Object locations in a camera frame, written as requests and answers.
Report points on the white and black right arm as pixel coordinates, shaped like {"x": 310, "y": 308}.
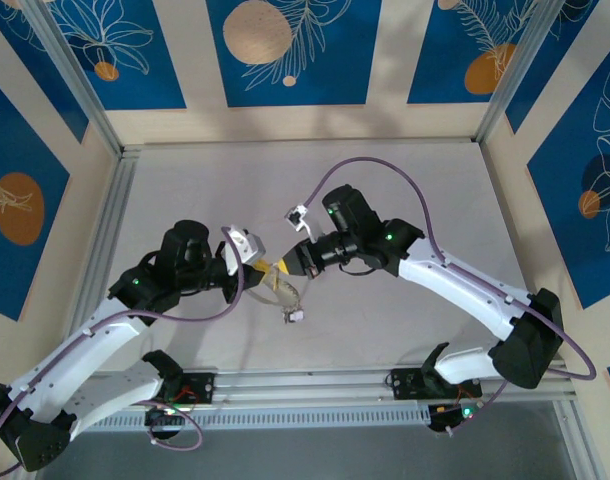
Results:
{"x": 450, "y": 285}

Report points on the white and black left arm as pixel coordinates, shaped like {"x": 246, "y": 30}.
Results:
{"x": 85, "y": 350}

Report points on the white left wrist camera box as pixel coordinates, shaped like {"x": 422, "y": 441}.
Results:
{"x": 245, "y": 245}

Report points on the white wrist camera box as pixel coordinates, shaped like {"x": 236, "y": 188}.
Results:
{"x": 297, "y": 216}
{"x": 245, "y": 245}

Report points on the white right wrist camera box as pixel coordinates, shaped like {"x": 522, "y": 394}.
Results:
{"x": 297, "y": 216}

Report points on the aluminium side rail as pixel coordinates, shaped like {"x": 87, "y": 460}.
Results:
{"x": 112, "y": 225}
{"x": 580, "y": 450}

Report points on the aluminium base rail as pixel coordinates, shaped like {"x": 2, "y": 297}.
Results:
{"x": 300, "y": 387}

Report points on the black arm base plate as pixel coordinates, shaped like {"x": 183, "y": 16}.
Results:
{"x": 200, "y": 387}
{"x": 405, "y": 382}

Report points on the aluminium frame post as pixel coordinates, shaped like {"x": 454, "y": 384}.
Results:
{"x": 70, "y": 65}
{"x": 515, "y": 65}

